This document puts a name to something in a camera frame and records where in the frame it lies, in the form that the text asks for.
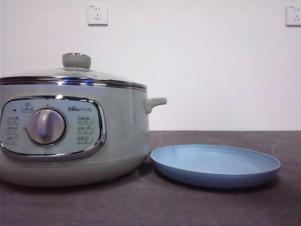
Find glass lid with green knob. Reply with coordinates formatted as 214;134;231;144
0;52;148;91

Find pale green electric steamer pot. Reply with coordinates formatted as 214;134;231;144
0;82;168;188

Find blue round plate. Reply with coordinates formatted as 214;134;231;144
150;144;282;189

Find white wall socket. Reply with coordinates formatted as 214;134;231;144
285;4;301;27
87;3;109;26

